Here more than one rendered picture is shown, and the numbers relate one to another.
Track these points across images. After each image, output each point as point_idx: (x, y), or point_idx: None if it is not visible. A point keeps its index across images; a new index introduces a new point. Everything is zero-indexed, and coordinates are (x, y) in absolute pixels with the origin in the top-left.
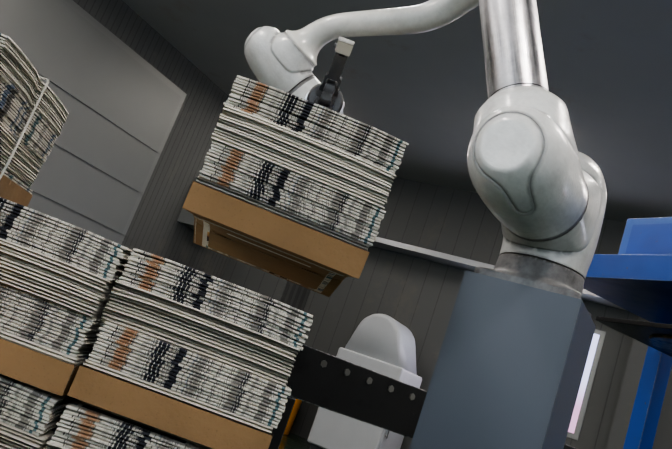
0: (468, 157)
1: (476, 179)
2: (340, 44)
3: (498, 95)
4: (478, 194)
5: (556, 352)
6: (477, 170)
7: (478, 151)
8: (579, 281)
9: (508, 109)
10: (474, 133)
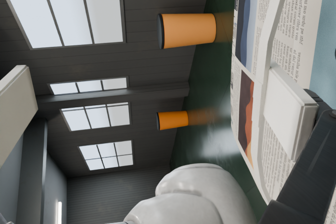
0: (218, 178)
1: (235, 181)
2: (19, 88)
3: (141, 203)
4: (249, 211)
5: None
6: (226, 171)
7: (210, 163)
8: None
9: (164, 176)
10: (194, 172)
